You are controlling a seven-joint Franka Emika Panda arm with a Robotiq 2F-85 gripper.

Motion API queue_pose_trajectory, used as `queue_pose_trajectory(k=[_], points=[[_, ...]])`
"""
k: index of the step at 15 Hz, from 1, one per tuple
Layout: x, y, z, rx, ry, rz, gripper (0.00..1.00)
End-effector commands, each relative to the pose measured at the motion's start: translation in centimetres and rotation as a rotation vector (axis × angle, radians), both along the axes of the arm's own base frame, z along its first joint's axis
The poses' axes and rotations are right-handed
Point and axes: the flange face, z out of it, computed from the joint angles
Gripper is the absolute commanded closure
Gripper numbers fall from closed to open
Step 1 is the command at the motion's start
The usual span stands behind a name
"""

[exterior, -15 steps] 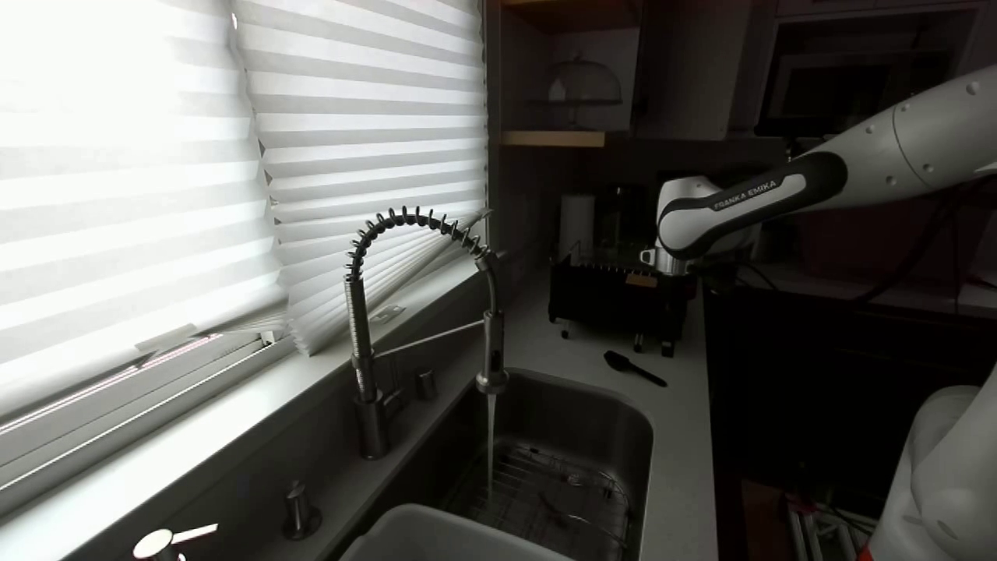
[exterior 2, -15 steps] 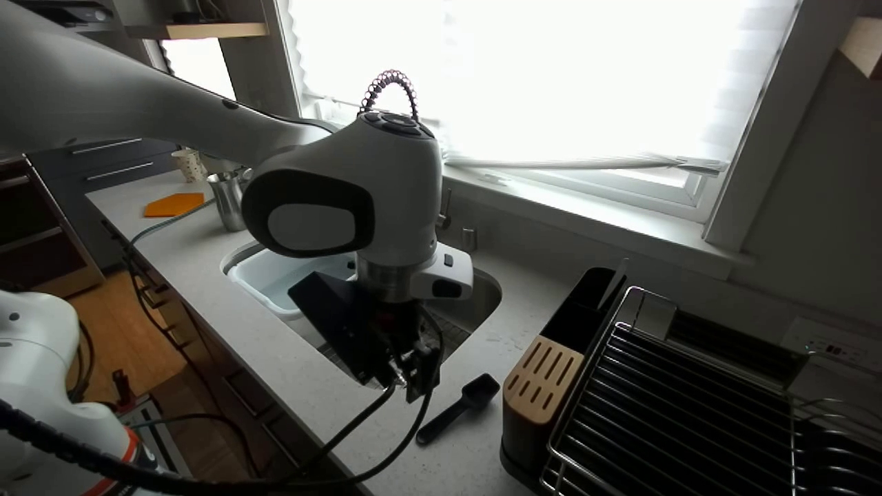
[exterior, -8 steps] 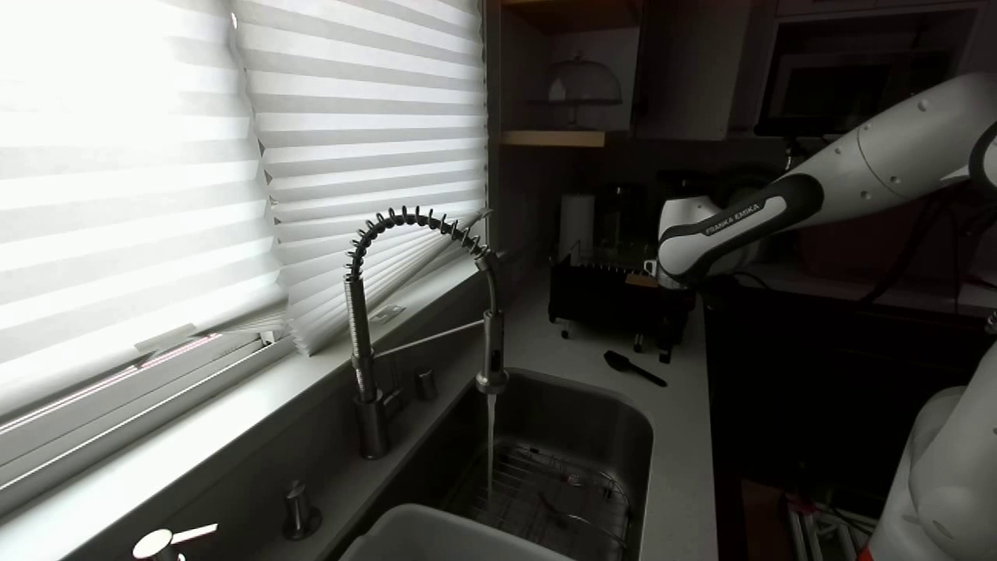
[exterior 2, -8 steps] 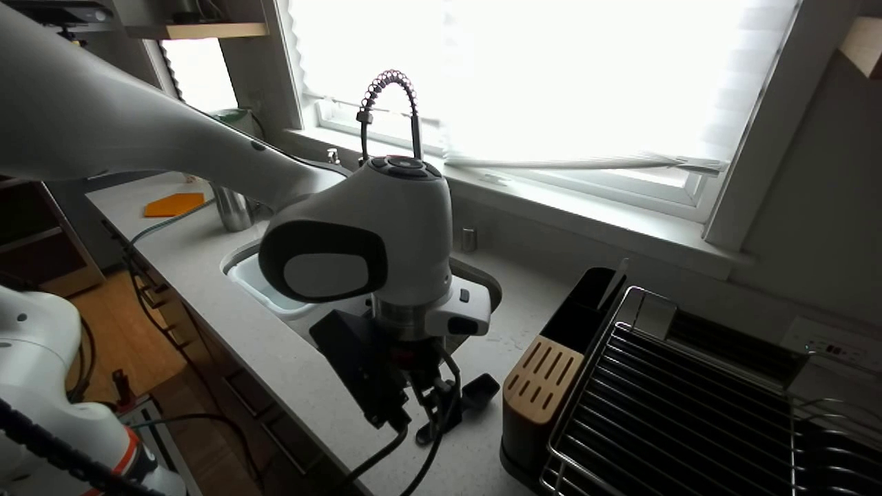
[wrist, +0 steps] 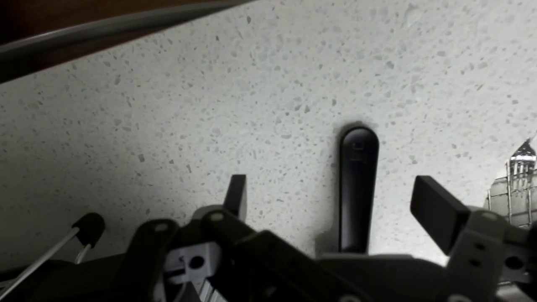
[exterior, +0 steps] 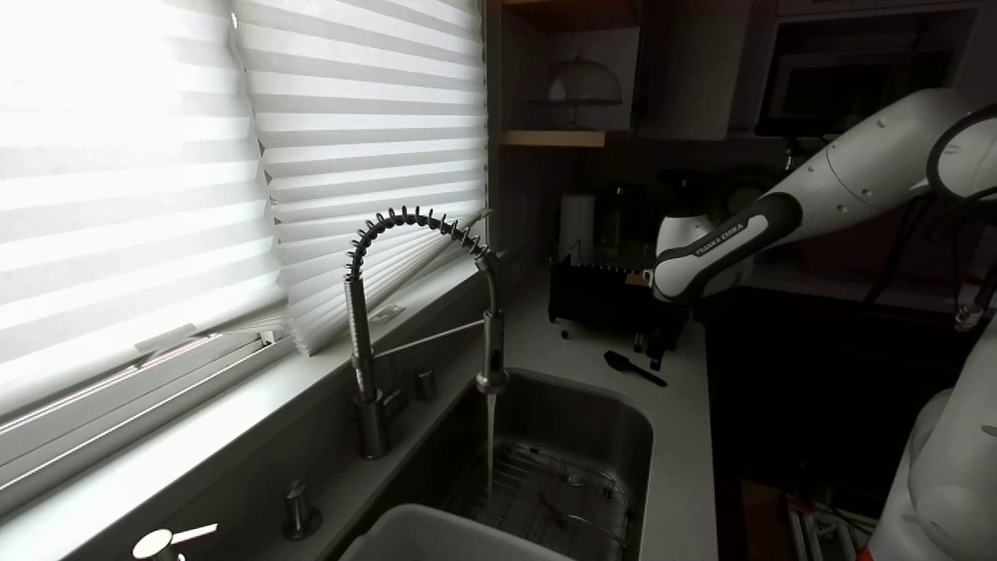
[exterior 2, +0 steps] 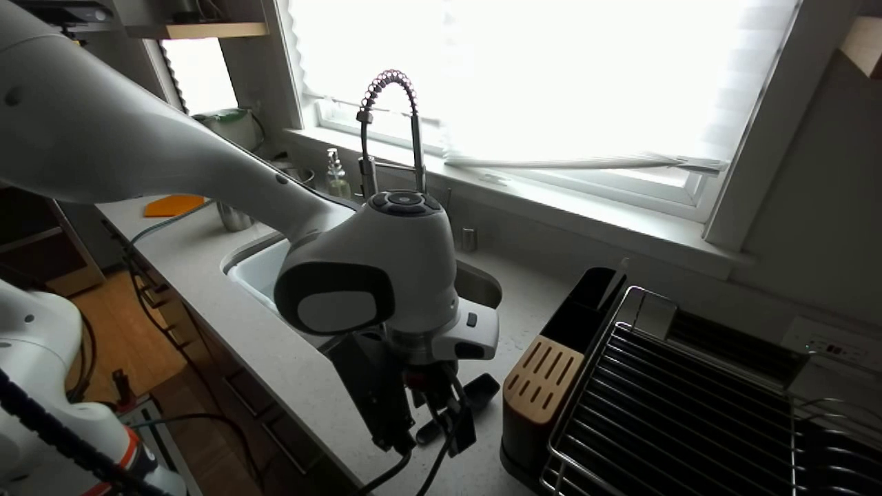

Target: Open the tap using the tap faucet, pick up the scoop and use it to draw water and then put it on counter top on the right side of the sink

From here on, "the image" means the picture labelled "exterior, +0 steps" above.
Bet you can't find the small chrome soap dispenser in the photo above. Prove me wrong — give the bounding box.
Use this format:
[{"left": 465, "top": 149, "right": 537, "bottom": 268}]
[{"left": 283, "top": 477, "right": 325, "bottom": 541}]

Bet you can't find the narrow white pleated blind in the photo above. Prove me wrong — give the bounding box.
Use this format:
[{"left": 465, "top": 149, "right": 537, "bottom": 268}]
[{"left": 229, "top": 0, "right": 491, "bottom": 359}]

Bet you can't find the white plastic wash basin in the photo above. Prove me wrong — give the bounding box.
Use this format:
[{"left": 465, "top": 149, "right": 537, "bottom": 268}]
[{"left": 339, "top": 503, "right": 575, "bottom": 561}]

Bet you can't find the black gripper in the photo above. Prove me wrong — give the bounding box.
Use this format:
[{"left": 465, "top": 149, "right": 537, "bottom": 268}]
[{"left": 643, "top": 296, "right": 702, "bottom": 374}]

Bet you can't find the white striped package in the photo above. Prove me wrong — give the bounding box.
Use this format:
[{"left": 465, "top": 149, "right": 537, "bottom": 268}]
[{"left": 783, "top": 493, "right": 881, "bottom": 561}]

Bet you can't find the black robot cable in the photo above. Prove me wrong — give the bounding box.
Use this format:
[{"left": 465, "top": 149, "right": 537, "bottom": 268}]
[{"left": 881, "top": 183, "right": 997, "bottom": 337}]

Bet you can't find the black coffee machine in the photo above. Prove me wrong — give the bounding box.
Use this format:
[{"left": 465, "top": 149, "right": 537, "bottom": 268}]
[{"left": 544, "top": 251, "right": 632, "bottom": 343}]

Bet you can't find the wide white pleated blind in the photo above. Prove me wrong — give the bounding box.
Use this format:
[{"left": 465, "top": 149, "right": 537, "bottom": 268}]
[{"left": 0, "top": 0, "right": 289, "bottom": 417}]

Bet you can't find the stainless steel sink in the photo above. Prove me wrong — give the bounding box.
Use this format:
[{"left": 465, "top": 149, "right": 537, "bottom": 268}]
[{"left": 414, "top": 367, "right": 657, "bottom": 561}]

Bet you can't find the white object on windowsill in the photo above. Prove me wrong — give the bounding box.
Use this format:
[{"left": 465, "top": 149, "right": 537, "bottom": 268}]
[{"left": 130, "top": 519, "right": 225, "bottom": 561}]

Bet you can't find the black plastic scoop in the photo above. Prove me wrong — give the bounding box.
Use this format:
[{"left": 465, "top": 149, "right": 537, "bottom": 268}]
[{"left": 601, "top": 350, "right": 671, "bottom": 389}]

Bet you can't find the wooden shelf board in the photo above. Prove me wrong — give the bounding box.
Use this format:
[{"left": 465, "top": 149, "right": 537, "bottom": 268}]
[{"left": 495, "top": 127, "right": 612, "bottom": 149}]

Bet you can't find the chrome spring neck faucet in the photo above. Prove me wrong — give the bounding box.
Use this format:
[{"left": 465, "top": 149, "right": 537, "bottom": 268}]
[{"left": 342, "top": 204, "right": 510, "bottom": 460}]

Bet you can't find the wire sink bottom grid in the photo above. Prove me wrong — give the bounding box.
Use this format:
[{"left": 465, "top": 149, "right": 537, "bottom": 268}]
[{"left": 454, "top": 432, "right": 636, "bottom": 561}]

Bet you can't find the glass dome cover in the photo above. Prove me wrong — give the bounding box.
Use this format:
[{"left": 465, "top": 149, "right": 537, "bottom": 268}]
[{"left": 542, "top": 50, "right": 630, "bottom": 110}]

